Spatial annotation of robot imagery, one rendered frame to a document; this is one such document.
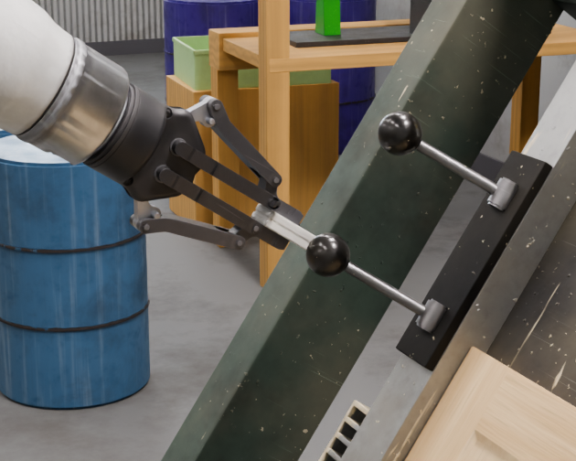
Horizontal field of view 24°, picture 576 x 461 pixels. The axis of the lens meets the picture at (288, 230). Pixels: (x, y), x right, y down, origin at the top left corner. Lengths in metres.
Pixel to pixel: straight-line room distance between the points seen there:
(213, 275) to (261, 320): 4.29
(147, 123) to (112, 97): 0.04
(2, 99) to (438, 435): 0.45
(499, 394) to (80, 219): 3.16
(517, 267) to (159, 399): 3.35
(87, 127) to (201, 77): 5.07
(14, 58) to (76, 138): 0.08
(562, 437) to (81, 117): 0.44
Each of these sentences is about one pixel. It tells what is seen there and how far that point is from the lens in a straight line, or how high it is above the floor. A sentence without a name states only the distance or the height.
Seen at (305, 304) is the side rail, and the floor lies 1.32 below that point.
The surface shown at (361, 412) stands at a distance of 1.22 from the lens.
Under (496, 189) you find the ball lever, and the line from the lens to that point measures 1.14.
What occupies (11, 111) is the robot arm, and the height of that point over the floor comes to 1.58.
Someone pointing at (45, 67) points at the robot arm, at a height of 1.61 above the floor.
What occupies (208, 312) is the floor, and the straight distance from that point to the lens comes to 5.20.
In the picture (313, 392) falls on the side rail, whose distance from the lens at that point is 1.37.
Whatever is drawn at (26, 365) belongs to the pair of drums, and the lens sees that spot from 4.38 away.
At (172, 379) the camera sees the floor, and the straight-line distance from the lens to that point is 4.59.
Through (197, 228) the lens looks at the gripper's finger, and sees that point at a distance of 1.11.
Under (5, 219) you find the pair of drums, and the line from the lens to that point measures 4.25.
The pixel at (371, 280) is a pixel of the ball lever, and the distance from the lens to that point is 1.13.
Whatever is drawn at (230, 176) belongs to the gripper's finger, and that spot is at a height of 1.50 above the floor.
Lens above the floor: 1.77
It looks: 16 degrees down
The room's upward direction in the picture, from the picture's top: straight up
